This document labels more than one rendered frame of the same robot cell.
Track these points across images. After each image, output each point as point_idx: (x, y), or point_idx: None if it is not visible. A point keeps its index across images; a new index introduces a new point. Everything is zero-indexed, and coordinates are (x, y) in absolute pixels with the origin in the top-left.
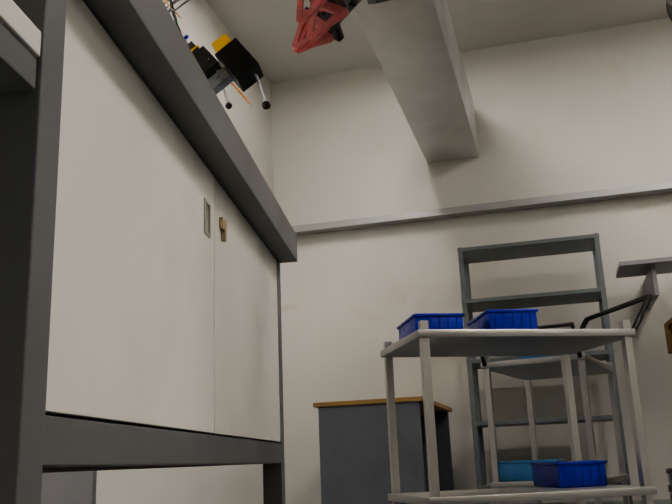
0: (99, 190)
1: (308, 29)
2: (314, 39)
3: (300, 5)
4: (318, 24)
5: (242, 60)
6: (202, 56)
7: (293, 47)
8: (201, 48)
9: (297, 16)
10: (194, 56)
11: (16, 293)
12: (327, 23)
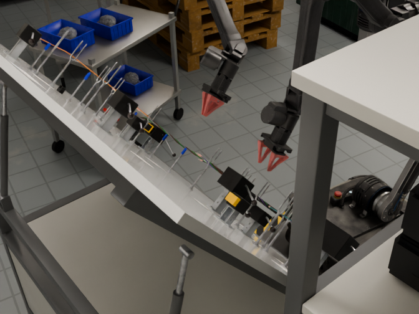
0: None
1: (259, 159)
2: (261, 162)
3: (271, 165)
4: (219, 104)
5: (250, 199)
6: (158, 133)
7: (204, 116)
8: (156, 128)
9: (269, 169)
10: (154, 134)
11: None
12: (267, 154)
